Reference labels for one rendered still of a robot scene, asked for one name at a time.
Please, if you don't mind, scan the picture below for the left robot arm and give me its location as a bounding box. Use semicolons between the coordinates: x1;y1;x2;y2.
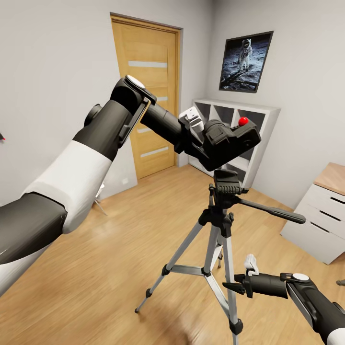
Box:
0;75;209;297

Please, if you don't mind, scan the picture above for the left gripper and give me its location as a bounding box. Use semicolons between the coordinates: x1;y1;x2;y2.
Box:
155;111;209;161

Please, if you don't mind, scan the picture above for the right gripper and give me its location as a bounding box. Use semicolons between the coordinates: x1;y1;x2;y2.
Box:
222;269;274;298

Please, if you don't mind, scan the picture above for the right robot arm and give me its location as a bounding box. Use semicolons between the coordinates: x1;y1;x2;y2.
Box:
222;254;345;345

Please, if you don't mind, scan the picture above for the camera tripod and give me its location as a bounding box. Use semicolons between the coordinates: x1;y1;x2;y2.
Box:
135;168;306;345

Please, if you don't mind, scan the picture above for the digital camera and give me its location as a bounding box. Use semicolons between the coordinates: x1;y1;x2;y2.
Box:
199;117;261;172

